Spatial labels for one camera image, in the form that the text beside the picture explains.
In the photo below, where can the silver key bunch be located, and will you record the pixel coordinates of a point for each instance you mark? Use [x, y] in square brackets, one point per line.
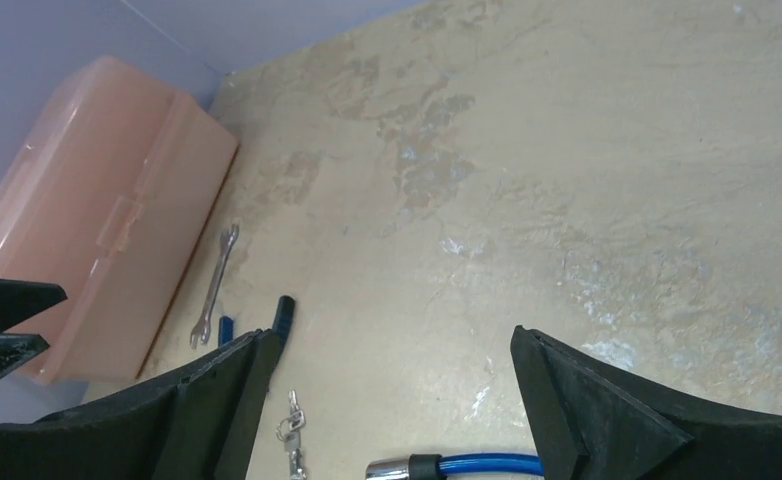
[289, 433]

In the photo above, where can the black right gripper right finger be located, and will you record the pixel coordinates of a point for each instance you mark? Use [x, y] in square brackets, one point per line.
[591, 420]

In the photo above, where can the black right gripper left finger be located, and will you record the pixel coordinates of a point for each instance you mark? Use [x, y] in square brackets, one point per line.
[198, 421]

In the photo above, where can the silver open-end wrench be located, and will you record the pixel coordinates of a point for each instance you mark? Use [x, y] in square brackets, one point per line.
[201, 332]

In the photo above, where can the blue handled pliers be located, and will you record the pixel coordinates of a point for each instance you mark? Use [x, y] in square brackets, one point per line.
[281, 325]

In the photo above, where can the pink translucent plastic toolbox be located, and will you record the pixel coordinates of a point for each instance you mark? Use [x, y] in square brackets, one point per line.
[107, 198]

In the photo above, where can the blue cable lock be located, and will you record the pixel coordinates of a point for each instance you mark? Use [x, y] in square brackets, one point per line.
[434, 466]

